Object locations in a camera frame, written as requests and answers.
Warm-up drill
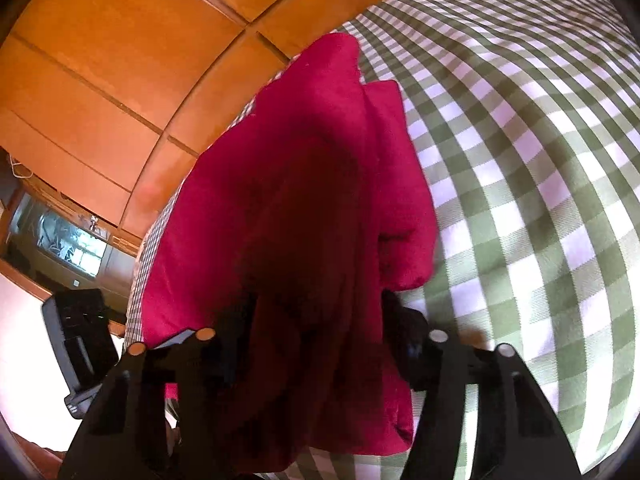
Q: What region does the green checked bed sheet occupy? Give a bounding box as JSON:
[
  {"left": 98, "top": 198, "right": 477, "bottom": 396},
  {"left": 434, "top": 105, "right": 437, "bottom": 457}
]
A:
[{"left": 124, "top": 0, "right": 640, "bottom": 480}]

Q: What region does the wooden wardrobe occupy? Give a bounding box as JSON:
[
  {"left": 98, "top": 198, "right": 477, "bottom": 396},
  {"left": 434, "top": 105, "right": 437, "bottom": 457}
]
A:
[{"left": 0, "top": 0, "right": 526, "bottom": 256}]

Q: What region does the red garment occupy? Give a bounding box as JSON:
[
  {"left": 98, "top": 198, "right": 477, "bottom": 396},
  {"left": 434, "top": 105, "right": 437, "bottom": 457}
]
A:
[{"left": 141, "top": 32, "right": 438, "bottom": 476}]

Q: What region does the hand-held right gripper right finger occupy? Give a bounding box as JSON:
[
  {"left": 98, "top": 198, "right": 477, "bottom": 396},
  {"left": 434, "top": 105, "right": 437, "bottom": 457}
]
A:
[{"left": 382, "top": 292, "right": 581, "bottom": 480}]

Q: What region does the wooden glass door cabinet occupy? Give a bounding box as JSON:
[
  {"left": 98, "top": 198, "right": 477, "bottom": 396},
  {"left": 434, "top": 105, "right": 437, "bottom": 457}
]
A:
[{"left": 0, "top": 180, "right": 142, "bottom": 323}]

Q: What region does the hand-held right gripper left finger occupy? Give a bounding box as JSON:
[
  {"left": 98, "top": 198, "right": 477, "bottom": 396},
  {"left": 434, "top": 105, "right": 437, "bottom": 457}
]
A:
[{"left": 57, "top": 299, "right": 257, "bottom": 480}]

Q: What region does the white cable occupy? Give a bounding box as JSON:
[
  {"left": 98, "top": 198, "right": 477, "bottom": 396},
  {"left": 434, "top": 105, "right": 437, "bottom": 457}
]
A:
[{"left": 5, "top": 152, "right": 34, "bottom": 182}]

